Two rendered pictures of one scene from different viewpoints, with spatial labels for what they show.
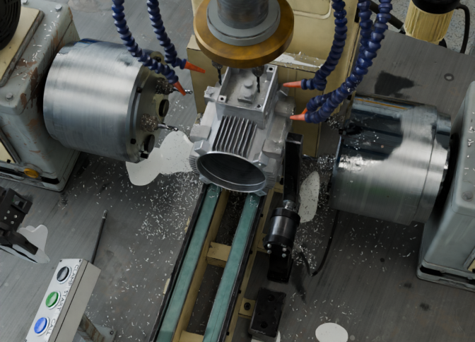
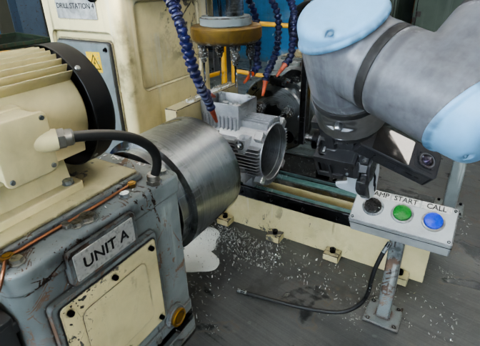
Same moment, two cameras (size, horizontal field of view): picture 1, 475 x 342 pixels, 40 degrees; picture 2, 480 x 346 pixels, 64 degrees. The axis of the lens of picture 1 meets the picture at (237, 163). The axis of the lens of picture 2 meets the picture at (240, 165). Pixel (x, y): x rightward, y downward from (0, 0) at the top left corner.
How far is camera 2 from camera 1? 1.35 m
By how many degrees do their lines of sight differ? 62
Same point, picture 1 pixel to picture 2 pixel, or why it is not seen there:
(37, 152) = (181, 266)
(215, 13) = (222, 17)
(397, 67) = not seen: hidden behind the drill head
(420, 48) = not seen: hidden behind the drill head
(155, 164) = (201, 251)
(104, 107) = (209, 143)
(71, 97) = (186, 154)
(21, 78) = (140, 166)
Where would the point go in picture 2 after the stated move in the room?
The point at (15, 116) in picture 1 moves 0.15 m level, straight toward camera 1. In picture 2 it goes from (173, 198) to (258, 182)
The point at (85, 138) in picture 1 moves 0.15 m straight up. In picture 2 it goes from (216, 186) to (211, 116)
